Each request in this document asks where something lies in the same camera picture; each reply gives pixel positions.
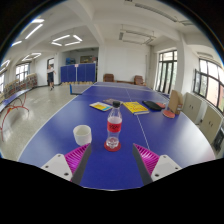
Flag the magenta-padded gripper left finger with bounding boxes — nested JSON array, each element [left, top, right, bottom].
[[40, 143, 93, 185]]

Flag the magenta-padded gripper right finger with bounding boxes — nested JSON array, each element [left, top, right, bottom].
[[132, 143, 183, 186]]

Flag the clear bottle with red label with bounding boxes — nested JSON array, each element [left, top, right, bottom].
[[105, 100, 123, 150]]

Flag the white cup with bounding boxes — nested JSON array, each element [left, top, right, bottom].
[[72, 124, 93, 147]]

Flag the flat round red coaster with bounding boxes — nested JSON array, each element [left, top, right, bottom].
[[103, 141, 122, 153]]

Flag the black paddle case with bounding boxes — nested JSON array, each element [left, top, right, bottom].
[[142, 100, 163, 112]]

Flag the white cabinets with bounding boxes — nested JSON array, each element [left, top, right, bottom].
[[181, 92, 224, 136]]

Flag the brown cardboard box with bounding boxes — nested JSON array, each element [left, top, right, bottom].
[[168, 89, 184, 116]]

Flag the yellow book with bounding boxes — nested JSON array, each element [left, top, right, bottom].
[[122, 101, 150, 116]]

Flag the yellow and blue booklet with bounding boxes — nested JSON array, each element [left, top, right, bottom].
[[89, 101, 113, 112]]

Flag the blue table with red legs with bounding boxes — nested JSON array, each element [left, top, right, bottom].
[[0, 87, 33, 143]]

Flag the grey-brown notebook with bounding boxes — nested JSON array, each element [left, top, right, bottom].
[[102, 98, 124, 106]]

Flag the low shelf with boxes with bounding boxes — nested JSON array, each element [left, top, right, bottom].
[[3, 73, 38, 99]]

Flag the person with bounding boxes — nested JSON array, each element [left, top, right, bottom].
[[46, 64, 57, 91]]

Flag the brown chair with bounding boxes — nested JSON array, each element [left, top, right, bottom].
[[133, 75, 145, 86], [102, 73, 115, 83]]

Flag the large dark-framed window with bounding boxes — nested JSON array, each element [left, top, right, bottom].
[[193, 58, 224, 113]]

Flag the tall dark-framed window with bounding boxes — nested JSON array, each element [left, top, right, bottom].
[[155, 49, 178, 94]]

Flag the blue partition boards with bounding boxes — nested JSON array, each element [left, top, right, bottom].
[[60, 63, 97, 84]]

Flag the light-framed window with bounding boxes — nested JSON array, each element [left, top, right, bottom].
[[14, 62, 30, 83]]

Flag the dark door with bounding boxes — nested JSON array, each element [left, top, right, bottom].
[[46, 57, 55, 87]]

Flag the ceiling lights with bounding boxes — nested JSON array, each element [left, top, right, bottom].
[[0, 18, 83, 73]]

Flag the ceiling air conditioner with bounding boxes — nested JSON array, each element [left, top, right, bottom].
[[118, 29, 156, 45]]

